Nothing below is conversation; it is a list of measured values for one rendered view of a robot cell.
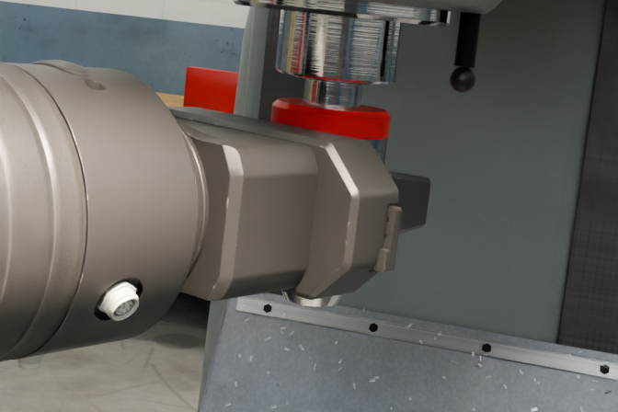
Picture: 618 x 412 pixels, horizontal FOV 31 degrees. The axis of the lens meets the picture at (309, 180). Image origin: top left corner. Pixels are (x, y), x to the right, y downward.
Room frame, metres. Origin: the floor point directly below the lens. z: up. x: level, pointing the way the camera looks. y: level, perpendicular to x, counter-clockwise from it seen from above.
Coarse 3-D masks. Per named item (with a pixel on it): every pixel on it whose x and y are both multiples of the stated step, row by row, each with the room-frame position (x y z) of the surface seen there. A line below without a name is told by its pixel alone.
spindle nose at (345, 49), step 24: (288, 24) 0.42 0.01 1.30; (312, 24) 0.42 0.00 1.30; (336, 24) 0.41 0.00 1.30; (360, 24) 0.41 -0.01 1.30; (384, 24) 0.42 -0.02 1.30; (288, 48) 0.42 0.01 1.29; (312, 48) 0.42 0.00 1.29; (336, 48) 0.41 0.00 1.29; (360, 48) 0.41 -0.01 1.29; (384, 48) 0.42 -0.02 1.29; (288, 72) 0.42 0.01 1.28; (312, 72) 0.42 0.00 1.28; (336, 72) 0.41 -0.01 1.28; (360, 72) 0.42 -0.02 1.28; (384, 72) 0.42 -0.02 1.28
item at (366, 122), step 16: (272, 112) 0.43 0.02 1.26; (288, 112) 0.42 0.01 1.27; (304, 112) 0.42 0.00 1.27; (320, 112) 0.41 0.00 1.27; (336, 112) 0.41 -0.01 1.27; (352, 112) 0.42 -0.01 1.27; (368, 112) 0.42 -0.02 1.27; (384, 112) 0.43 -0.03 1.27; (320, 128) 0.41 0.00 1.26; (336, 128) 0.41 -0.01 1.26; (352, 128) 0.42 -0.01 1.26; (368, 128) 0.42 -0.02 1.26; (384, 128) 0.43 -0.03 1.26
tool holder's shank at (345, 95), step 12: (312, 84) 0.43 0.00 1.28; (324, 84) 0.43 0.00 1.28; (336, 84) 0.43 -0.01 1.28; (348, 84) 0.43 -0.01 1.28; (360, 84) 0.42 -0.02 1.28; (372, 84) 0.43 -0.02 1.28; (312, 96) 0.43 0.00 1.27; (324, 96) 0.43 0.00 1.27; (336, 96) 0.43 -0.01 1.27; (348, 96) 0.43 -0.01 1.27; (360, 96) 0.43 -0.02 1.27; (348, 108) 0.43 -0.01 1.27
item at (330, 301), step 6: (288, 294) 0.43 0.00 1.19; (342, 294) 0.43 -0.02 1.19; (288, 300) 0.43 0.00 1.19; (294, 300) 0.43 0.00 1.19; (300, 300) 0.43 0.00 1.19; (306, 300) 0.42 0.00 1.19; (312, 300) 0.42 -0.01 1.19; (318, 300) 0.43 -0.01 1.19; (324, 300) 0.43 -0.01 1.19; (330, 300) 0.43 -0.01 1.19; (336, 300) 0.43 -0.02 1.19; (318, 306) 0.43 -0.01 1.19
